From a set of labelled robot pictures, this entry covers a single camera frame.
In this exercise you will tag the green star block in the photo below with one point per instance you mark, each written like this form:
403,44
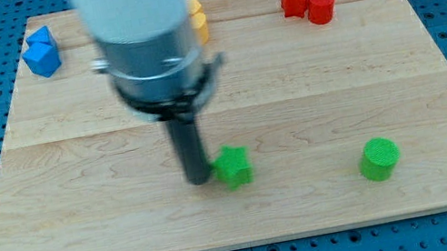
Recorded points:
233,166

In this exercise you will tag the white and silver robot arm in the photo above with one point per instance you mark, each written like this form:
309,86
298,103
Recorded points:
151,52

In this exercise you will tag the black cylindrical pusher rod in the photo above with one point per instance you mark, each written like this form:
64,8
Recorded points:
189,148

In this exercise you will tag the yellow block front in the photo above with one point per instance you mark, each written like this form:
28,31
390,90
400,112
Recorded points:
200,26

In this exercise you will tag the yellow block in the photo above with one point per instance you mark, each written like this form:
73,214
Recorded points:
200,26
194,7

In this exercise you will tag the yellow block rear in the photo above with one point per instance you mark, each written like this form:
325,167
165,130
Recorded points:
194,7

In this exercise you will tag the wooden board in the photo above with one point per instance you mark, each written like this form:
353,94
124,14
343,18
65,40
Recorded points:
80,172

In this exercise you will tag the red cylinder block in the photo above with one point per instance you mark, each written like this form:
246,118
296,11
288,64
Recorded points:
321,11

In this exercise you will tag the green cylinder block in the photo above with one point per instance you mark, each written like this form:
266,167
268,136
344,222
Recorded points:
379,158

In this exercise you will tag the blue cube block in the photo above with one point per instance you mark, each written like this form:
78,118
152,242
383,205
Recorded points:
42,59

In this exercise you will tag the blue wedge block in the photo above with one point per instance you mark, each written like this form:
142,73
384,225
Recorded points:
42,35

